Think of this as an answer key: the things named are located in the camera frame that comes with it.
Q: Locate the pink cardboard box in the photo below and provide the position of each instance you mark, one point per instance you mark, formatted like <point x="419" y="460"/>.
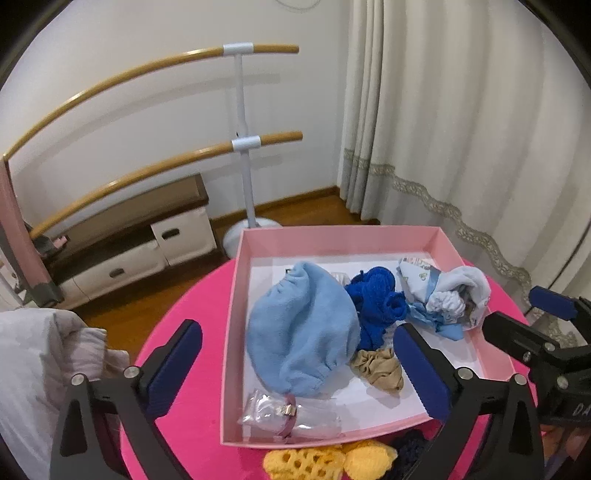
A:
<point x="369" y="242"/>

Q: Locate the yellow crochet net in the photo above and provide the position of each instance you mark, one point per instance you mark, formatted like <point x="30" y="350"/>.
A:
<point x="300" y="464"/>

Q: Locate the pink towel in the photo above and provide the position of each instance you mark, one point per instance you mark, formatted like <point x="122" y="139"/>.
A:
<point x="16" y="221"/>

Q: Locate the white bed duvet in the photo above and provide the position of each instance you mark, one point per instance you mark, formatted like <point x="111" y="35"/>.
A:
<point x="32" y="369"/>

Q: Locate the small yellow crochet piece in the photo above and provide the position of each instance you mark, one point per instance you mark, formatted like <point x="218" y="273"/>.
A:
<point x="369" y="454"/>

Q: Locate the small pink object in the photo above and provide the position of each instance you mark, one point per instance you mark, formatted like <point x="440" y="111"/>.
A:
<point x="51" y="243"/>

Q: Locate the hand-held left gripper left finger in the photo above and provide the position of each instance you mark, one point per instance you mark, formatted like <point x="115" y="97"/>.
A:
<point x="173" y="369"/>

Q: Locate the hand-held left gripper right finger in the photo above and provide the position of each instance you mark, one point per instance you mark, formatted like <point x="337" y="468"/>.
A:
<point x="422" y="374"/>

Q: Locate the clear plastic packet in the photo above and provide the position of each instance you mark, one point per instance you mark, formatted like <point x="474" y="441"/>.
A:
<point x="309" y="417"/>

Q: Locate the white barre post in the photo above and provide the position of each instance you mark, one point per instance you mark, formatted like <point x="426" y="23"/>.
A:
<point x="245" y="184"/>

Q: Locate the short wooden barre rail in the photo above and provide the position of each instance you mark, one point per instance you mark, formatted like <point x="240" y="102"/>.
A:
<point x="138" y="170"/>

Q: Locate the blue knit cloth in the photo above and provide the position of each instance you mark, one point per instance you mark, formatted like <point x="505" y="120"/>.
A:
<point x="374" y="295"/>

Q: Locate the navy crochet piece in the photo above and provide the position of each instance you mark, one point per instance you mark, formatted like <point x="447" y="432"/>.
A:
<point x="413" y="454"/>

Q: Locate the white and blue baby garment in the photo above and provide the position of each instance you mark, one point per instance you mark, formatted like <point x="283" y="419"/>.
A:
<point x="466" y="284"/>

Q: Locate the round pink table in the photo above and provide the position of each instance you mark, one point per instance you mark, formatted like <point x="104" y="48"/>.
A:
<point x="184" y="443"/>

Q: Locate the long wooden barre rail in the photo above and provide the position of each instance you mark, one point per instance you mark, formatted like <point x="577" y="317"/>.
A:
<point x="138" y="70"/>

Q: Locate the light blue fleece cap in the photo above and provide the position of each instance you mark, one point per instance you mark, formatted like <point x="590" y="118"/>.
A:
<point x="304" y="327"/>

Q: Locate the beige scrunchie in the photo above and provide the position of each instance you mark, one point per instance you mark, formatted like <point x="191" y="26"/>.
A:
<point x="376" y="367"/>

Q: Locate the low brown and white cabinet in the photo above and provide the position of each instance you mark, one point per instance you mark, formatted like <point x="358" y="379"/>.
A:
<point x="138" y="212"/>

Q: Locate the grey towel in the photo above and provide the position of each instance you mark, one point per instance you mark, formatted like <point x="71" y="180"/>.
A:
<point x="46" y="293"/>

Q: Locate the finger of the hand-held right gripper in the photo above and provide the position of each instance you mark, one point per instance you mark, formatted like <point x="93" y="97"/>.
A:
<point x="549" y="300"/>
<point x="512" y="330"/>

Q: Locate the cream curtain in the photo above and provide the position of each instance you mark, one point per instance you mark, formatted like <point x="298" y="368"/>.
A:
<point x="461" y="115"/>

